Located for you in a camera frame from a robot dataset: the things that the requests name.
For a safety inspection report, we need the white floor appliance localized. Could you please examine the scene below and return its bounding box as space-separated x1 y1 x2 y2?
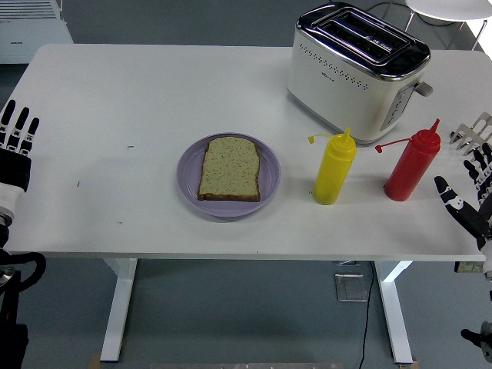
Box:
0 0 75 65

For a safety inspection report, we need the white table leg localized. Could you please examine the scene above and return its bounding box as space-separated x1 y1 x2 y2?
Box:
374 260 414 365
99 258 138 364

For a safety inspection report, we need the red squeeze bottle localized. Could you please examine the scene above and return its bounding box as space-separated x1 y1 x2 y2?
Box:
374 118 442 202

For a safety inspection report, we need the table control box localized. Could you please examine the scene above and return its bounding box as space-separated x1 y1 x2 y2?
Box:
454 261 484 274

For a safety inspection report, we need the bread slice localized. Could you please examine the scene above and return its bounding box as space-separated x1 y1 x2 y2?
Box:
197 136 262 202

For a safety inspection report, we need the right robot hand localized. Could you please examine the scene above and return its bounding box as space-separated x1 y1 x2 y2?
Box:
434 142 492 272

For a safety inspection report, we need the clear floor plate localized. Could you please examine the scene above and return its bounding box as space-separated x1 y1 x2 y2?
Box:
334 272 369 304

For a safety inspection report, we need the purple plate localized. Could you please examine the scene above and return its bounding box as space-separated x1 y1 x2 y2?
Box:
176 132 282 218

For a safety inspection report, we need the black floor cable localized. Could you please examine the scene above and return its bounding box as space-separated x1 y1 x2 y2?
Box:
359 261 377 369

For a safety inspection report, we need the metal toast rack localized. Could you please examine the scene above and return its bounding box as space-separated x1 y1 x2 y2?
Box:
448 111 492 170

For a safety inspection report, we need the white round table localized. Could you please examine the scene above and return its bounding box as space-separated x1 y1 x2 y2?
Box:
403 0 492 52

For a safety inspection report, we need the yellow squeeze bottle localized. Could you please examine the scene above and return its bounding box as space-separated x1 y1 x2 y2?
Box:
307 127 357 205

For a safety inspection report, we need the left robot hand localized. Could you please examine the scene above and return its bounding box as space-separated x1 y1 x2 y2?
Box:
0 99 41 218

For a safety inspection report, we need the white chrome toaster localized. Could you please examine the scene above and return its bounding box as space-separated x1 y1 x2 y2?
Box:
287 2 434 146

